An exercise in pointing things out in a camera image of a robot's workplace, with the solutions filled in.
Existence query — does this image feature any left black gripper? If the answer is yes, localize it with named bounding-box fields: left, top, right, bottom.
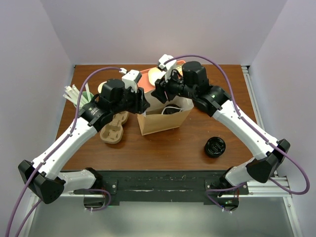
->
left=112, top=83, right=150, bottom=115

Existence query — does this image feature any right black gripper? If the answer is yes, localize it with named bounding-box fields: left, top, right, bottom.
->
left=151, top=66, right=197, bottom=104

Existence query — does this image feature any black coffee cup lid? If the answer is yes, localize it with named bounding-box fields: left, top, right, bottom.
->
left=162, top=104, right=183, bottom=115

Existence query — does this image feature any brown paper bag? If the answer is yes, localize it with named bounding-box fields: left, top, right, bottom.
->
left=137, top=91, right=194, bottom=136

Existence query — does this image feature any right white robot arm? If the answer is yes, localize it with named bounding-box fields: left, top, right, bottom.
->
left=151, top=60, right=290, bottom=194

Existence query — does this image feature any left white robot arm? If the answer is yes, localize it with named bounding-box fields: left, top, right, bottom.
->
left=18, top=79, right=150, bottom=204

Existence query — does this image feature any pink serving tray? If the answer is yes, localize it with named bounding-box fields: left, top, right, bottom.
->
left=138, top=60, right=186, bottom=93

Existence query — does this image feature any cream square plate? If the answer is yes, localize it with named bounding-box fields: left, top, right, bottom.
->
left=148, top=67, right=164, bottom=86

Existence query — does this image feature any small floral bowl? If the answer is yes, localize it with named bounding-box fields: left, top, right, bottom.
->
left=176, top=64, right=183, bottom=73

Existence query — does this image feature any stack of paper cups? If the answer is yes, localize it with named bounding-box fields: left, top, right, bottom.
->
left=97, top=81, right=106, bottom=94

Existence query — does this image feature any green straw holder cup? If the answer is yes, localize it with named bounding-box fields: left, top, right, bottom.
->
left=79, top=91, right=94, bottom=109

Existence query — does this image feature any wrapped white straw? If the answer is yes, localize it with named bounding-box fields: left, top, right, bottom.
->
left=63, top=93, right=78, bottom=105
left=72, top=84, right=93, bottom=105
left=64, top=86, right=79, bottom=98

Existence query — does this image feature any stack of black lids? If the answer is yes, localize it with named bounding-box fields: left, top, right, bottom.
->
left=204, top=137, right=226, bottom=158

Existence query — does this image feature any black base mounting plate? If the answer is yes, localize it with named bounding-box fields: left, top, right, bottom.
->
left=98, top=170, right=224, bottom=205

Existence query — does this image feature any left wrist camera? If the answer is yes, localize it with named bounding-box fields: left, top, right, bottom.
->
left=119, top=68, right=142, bottom=93

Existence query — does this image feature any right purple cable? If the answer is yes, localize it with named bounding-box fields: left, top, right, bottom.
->
left=164, top=54, right=311, bottom=212

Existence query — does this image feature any purple cable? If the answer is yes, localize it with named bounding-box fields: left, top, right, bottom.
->
left=164, top=54, right=311, bottom=212
left=5, top=66, right=124, bottom=237

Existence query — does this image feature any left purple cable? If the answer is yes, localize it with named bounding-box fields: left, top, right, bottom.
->
left=5, top=66, right=124, bottom=237

